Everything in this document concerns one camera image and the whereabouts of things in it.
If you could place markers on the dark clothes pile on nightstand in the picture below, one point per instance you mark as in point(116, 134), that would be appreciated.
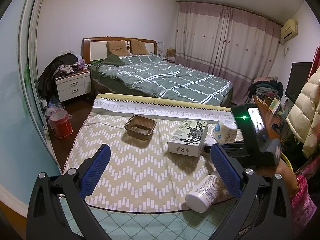
point(61, 66)

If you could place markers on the white floral carton box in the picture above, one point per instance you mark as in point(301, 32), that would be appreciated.
point(189, 138)

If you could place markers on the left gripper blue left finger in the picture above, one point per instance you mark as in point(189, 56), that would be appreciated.
point(46, 218)

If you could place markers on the brown pillow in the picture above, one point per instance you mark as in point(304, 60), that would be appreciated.
point(118, 48)
point(138, 47)

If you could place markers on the white bedside nightstand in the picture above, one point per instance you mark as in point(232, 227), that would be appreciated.
point(75, 85)

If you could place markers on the beige air conditioner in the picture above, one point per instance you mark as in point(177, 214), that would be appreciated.
point(288, 30)

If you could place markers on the clothes pile on desk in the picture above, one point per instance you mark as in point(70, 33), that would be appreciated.
point(266, 85)

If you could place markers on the small far bedside box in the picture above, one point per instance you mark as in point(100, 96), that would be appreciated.
point(170, 52)

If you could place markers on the wooden desk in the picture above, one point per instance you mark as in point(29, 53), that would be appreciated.
point(269, 118)

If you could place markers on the pink white curtain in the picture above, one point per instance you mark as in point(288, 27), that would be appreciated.
point(230, 43)

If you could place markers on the red bucket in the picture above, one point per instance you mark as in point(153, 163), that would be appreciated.
point(60, 123)

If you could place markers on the left brown pillow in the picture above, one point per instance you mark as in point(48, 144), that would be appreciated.
point(118, 48)

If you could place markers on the brown plastic food tray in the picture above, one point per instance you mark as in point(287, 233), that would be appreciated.
point(140, 127)

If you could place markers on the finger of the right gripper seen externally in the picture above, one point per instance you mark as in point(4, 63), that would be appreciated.
point(232, 149)

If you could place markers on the yellow rim trash bin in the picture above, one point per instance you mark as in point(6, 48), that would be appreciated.
point(286, 160)

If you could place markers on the pink sleeved forearm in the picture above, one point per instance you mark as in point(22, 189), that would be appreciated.
point(302, 206)

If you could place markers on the green plaid duvet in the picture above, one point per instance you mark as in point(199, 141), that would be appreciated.
point(149, 75)

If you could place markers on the sliding wardrobe door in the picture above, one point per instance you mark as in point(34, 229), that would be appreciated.
point(23, 152)

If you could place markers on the white supplement bottle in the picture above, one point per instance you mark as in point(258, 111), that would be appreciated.
point(201, 197)

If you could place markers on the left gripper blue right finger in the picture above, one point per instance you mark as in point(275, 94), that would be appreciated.
point(262, 208)

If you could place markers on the white instant noodle cup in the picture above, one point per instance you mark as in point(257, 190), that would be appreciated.
point(225, 131)

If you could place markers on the right brown pillow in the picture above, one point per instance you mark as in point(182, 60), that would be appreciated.
point(138, 47)

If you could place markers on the cream puffer jacket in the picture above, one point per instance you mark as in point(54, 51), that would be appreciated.
point(303, 119)

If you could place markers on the patterned beige tablecloth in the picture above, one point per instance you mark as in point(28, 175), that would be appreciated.
point(141, 193)

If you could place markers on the wooden bed with headboard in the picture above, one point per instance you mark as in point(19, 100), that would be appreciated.
point(94, 49)

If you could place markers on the black television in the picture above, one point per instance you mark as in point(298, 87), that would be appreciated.
point(298, 77)

